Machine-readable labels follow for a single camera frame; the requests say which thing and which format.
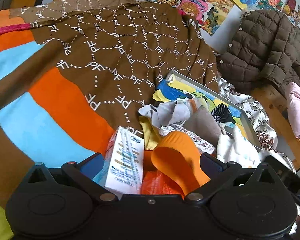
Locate white milk carton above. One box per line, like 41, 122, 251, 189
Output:
93, 126, 145, 198

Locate orange silicone glove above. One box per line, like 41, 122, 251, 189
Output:
151, 131, 210, 195

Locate small plastic wrapped packet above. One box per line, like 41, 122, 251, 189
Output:
160, 124, 216, 156

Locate white floral bedsheet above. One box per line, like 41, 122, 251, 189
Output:
218, 78, 296, 173

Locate grey beige cloth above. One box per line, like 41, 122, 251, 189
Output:
138, 99, 222, 147

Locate orange white tissue pack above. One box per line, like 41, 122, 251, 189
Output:
141, 150, 185, 198

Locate colourful striped duvet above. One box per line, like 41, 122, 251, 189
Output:
0, 10, 114, 239

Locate yellow cloth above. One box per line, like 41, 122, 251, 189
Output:
139, 116, 162, 151

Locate pink folded blanket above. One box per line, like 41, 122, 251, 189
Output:
286, 82, 300, 139

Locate brown PF patterned blanket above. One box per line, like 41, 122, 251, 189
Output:
0, 0, 218, 143

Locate brown quilted jacket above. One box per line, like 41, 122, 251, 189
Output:
217, 9, 300, 95

